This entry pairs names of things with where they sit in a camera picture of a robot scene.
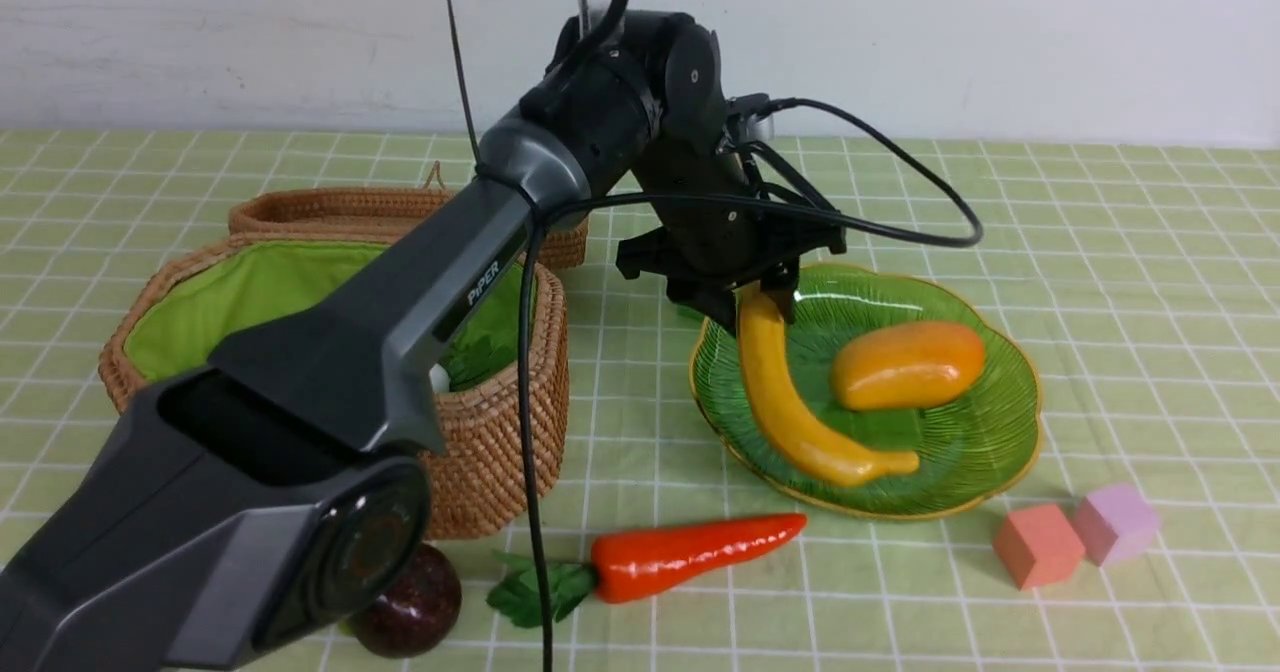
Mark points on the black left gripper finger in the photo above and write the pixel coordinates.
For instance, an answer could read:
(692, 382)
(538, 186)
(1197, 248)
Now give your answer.
(779, 284)
(714, 304)

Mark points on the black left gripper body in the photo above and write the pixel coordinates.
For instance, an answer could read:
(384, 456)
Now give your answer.
(706, 251)

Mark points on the yellow toy banana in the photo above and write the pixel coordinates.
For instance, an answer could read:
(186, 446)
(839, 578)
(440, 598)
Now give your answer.
(784, 419)

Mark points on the orange yellow toy mango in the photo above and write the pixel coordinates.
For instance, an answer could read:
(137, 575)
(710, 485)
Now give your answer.
(917, 365)

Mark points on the orange toy carrot green leaves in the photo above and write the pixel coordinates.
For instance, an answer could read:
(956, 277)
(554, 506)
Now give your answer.
(633, 565)

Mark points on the dark purple toy mangosteen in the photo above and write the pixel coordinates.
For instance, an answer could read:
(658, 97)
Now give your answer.
(416, 612)

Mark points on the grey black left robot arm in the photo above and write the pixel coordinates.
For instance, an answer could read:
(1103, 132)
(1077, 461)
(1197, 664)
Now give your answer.
(277, 487)

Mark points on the green glass leaf plate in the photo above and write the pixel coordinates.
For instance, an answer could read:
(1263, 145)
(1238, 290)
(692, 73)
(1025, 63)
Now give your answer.
(971, 449)

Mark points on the woven wicker basket lid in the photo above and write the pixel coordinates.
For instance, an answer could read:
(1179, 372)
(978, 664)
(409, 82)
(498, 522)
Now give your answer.
(383, 212)

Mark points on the red foam cube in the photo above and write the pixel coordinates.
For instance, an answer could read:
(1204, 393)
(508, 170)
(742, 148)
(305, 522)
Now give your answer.
(1038, 546)

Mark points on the pink foam cube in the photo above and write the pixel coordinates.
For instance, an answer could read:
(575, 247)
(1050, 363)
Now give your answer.
(1115, 523)

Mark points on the green checkered tablecloth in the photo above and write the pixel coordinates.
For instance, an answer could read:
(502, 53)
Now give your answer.
(1142, 281)

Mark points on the woven wicker basket green lining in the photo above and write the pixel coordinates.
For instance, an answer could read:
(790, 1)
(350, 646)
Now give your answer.
(477, 484)

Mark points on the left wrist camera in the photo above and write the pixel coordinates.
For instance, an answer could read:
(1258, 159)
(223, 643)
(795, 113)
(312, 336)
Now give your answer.
(749, 119)

